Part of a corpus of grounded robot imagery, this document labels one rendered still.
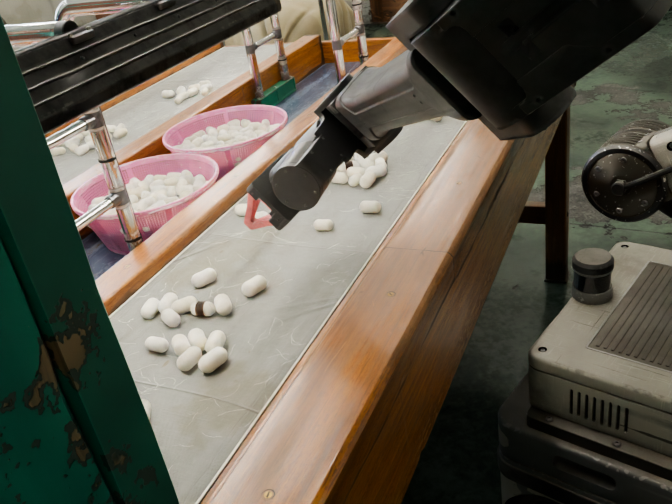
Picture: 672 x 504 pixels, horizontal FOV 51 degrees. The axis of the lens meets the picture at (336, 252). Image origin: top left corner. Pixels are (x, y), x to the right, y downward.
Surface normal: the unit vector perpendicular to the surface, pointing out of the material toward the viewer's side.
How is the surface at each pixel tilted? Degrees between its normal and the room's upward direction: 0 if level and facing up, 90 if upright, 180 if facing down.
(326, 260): 0
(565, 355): 1
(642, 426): 90
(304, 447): 0
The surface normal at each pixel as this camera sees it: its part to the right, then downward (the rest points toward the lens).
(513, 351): -0.14, -0.86
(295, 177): -0.32, 0.58
